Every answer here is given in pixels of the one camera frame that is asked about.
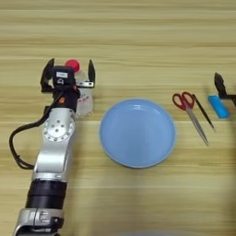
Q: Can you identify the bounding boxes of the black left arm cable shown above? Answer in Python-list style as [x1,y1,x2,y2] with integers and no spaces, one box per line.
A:
[8,97,63,171]

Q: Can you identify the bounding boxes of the red handled scissors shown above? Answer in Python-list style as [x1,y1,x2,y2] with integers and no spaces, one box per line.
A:
[171,90,210,147]

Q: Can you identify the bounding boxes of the light blue round plate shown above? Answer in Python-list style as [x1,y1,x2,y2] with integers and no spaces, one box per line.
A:
[99,98,177,169]

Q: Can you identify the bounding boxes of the thin black pen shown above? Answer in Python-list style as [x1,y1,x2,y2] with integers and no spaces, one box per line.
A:
[192,93,216,130]

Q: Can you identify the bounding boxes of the clear red-capped water bottle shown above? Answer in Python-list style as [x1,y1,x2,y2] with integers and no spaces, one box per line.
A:
[64,59,95,118]

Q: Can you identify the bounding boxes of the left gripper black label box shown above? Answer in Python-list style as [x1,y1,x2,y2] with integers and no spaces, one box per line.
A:
[52,65,77,88]

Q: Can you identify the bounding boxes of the blue rectangular eraser block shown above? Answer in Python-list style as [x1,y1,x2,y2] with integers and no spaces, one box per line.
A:
[207,94,230,119]

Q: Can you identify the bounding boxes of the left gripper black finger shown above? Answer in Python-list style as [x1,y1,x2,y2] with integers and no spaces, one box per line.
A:
[40,58,55,93]
[87,59,97,83]

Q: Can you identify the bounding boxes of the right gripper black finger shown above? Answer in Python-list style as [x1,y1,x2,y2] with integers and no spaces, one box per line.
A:
[214,72,227,97]

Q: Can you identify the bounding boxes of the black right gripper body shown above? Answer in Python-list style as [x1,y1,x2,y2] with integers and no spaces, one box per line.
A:
[218,94,236,107]

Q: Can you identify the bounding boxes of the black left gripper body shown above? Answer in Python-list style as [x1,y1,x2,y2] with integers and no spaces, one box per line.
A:
[50,80,95,112]

